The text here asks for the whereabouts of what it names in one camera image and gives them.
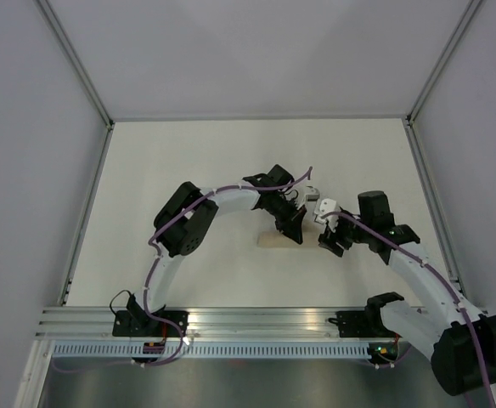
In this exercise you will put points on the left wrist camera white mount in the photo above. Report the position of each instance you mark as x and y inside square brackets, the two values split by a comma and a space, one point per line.
[305, 195]

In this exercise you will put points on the beige cloth napkin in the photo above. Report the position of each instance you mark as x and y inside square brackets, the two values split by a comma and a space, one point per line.
[275, 240]

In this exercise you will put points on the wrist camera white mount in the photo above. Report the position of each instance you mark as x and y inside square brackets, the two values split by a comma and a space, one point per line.
[325, 213]
[305, 195]

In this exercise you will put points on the right aluminium frame post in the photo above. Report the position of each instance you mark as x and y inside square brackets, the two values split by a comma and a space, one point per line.
[467, 17]

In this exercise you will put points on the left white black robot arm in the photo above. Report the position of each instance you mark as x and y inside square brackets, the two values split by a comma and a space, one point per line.
[181, 226]

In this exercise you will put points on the aluminium frame post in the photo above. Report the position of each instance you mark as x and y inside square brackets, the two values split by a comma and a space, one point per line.
[467, 17]
[46, 9]

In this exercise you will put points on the white slotted cable duct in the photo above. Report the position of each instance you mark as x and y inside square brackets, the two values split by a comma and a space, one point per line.
[232, 350]

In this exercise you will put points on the aluminium mounting rail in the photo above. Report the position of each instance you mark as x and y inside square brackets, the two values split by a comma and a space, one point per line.
[205, 324]

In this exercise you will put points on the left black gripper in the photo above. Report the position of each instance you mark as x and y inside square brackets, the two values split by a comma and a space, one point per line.
[291, 226]

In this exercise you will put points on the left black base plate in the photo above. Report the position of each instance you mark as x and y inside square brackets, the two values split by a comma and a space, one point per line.
[126, 326]

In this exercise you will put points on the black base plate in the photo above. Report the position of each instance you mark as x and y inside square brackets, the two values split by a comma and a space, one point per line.
[126, 326]
[355, 324]

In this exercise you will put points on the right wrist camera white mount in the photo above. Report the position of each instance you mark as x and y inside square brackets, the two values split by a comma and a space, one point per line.
[325, 213]

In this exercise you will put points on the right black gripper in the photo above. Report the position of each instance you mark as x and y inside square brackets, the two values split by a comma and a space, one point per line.
[329, 240]

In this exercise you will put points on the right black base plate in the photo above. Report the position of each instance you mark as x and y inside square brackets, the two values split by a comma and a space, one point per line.
[355, 324]

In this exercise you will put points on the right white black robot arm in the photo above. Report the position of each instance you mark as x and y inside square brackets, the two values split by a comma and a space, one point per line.
[457, 338]

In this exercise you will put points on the left aluminium frame post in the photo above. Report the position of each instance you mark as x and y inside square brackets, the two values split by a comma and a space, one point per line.
[46, 9]

